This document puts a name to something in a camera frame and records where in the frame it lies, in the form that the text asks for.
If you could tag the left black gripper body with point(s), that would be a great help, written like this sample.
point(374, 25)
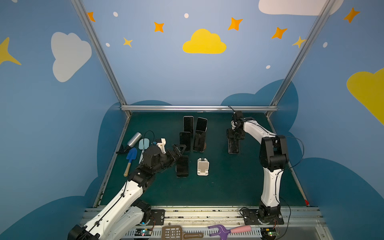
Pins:
point(172, 154)

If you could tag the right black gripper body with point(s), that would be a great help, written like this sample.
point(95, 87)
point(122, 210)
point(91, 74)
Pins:
point(235, 133)

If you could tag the black phone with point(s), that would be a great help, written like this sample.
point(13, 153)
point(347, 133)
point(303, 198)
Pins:
point(201, 124)
point(185, 139)
point(188, 123)
point(199, 141)
point(182, 167)

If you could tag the white phone stand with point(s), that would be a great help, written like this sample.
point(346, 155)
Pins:
point(203, 167)

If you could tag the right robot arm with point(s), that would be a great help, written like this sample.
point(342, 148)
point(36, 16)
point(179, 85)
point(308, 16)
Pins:
point(273, 158)

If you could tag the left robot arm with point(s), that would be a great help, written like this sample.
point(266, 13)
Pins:
point(126, 210)

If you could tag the light blue spatula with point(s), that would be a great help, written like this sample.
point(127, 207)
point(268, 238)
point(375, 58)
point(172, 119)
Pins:
point(143, 145)

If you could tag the blue toy shovel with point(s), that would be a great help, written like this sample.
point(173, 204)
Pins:
point(132, 155)

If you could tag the silver metal cylinder tool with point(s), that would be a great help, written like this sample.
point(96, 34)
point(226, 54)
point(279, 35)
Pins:
point(124, 149)

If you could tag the left green circuit board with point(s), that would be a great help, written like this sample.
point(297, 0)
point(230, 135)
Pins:
point(140, 232)

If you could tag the green circuit board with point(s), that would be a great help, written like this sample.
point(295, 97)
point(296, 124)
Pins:
point(140, 232)
point(268, 234)

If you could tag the brown slotted spatula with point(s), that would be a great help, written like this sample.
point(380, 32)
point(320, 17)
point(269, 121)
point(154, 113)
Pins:
point(177, 233)

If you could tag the purple pink toy fork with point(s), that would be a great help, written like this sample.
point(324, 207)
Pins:
point(224, 232)

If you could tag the right green circuit board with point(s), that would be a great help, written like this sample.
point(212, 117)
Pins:
point(268, 234)

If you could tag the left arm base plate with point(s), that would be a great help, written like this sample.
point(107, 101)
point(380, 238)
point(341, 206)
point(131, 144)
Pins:
point(155, 217)

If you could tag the aluminium frame back bar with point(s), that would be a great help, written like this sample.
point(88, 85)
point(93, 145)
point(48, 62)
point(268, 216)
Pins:
point(177, 108)

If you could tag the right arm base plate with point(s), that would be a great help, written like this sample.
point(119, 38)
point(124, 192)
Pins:
point(256, 217)

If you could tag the aluminium frame left post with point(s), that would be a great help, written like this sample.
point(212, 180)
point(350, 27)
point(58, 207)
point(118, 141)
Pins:
point(87, 24)

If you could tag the aluminium frame post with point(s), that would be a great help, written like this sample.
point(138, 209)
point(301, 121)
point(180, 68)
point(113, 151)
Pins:
point(304, 50)
point(87, 24)

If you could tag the aluminium frame right post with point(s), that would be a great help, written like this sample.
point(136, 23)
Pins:
point(304, 50)

